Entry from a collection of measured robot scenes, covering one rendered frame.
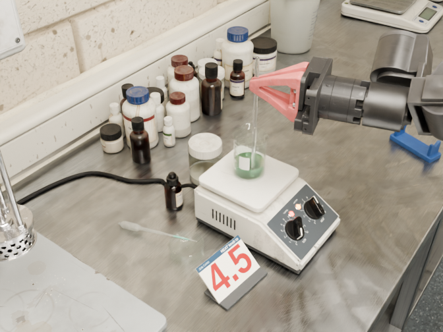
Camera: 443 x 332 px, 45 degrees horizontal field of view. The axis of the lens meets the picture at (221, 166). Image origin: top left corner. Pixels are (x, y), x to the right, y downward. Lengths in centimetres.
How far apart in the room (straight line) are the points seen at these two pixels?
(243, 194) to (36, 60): 45
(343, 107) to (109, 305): 41
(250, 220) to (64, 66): 48
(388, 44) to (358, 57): 70
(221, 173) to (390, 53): 31
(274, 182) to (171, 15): 56
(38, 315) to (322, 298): 39
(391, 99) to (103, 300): 47
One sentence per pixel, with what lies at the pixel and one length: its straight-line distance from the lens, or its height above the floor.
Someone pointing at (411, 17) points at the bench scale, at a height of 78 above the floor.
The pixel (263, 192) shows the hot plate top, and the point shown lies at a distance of 81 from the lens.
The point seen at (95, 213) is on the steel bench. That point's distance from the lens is 92.
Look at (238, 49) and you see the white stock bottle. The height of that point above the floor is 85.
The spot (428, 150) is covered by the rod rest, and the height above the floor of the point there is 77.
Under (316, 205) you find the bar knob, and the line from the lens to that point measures 83.
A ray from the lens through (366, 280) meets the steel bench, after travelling 83.
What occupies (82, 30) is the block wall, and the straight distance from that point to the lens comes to 107.
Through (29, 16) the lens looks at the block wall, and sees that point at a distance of 99.
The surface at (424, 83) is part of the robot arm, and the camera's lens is 67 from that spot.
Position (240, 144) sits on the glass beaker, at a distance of 78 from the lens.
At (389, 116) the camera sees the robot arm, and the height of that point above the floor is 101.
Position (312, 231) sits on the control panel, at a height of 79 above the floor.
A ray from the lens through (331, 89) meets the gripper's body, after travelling 69.
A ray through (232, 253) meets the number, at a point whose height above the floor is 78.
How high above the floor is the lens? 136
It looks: 38 degrees down
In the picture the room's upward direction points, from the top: straight up
